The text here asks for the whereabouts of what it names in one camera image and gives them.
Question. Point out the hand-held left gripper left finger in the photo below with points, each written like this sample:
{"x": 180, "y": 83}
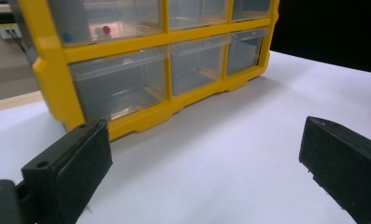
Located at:
{"x": 68, "y": 174}

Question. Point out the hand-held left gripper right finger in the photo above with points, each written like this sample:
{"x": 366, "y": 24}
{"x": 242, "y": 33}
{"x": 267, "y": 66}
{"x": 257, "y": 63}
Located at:
{"x": 345, "y": 168}

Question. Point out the yellow and black drawer organizer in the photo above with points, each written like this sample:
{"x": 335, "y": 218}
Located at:
{"x": 58, "y": 87}

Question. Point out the red push pin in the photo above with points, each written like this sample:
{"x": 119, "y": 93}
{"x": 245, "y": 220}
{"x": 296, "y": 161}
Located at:
{"x": 106, "y": 30}

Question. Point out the clear organizer drawer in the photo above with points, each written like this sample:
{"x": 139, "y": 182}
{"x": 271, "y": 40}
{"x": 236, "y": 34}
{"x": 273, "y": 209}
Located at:
{"x": 127, "y": 18}

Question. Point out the set of clear plastic drawers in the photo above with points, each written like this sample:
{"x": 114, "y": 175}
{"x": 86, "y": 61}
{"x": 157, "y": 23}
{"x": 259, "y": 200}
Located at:
{"x": 121, "y": 84}

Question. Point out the black curtain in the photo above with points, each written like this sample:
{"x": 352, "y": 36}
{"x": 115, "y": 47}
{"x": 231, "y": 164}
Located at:
{"x": 329, "y": 31}

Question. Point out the white socket box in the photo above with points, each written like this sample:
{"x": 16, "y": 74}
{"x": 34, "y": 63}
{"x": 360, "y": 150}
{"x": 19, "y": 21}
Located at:
{"x": 7, "y": 30}

